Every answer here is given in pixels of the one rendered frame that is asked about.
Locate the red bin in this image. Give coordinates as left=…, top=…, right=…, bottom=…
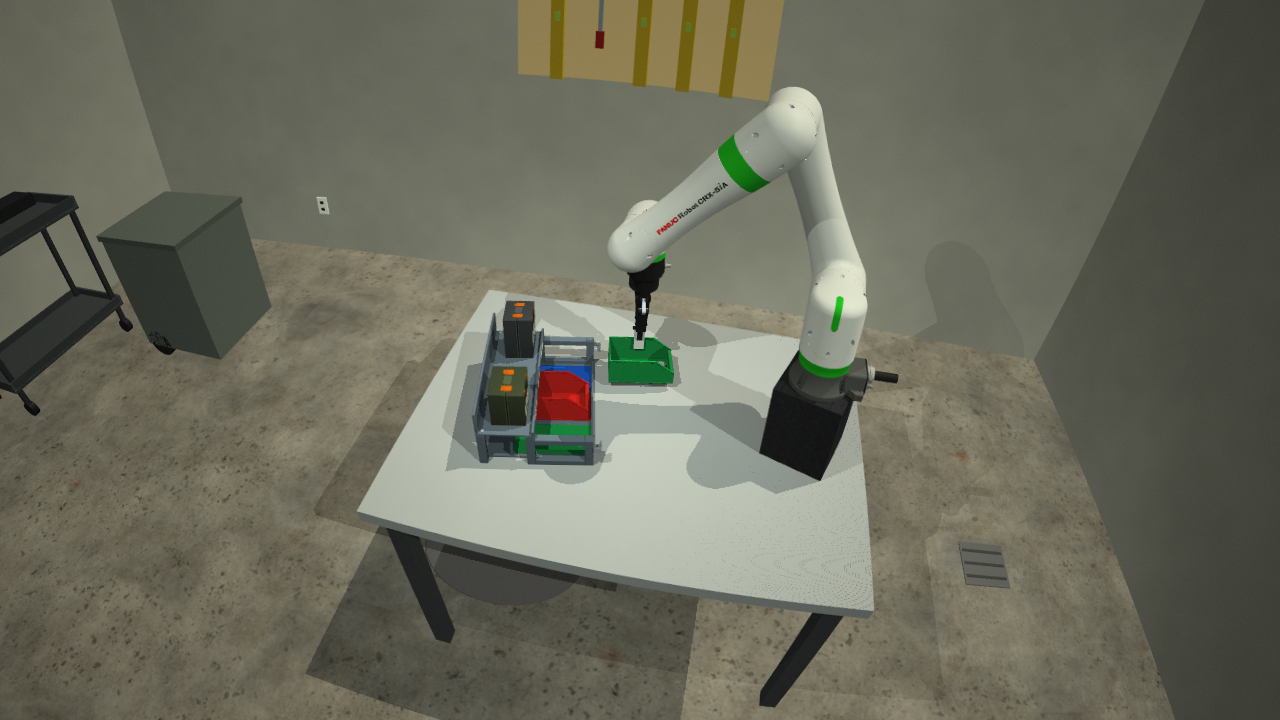
left=536, top=372, right=589, bottom=420

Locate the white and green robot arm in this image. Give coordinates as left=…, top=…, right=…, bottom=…
left=607, top=87, right=899, bottom=402

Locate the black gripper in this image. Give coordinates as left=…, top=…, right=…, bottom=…
left=628, top=275, right=659, bottom=348

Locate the green bin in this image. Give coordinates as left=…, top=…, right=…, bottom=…
left=608, top=336, right=675, bottom=383

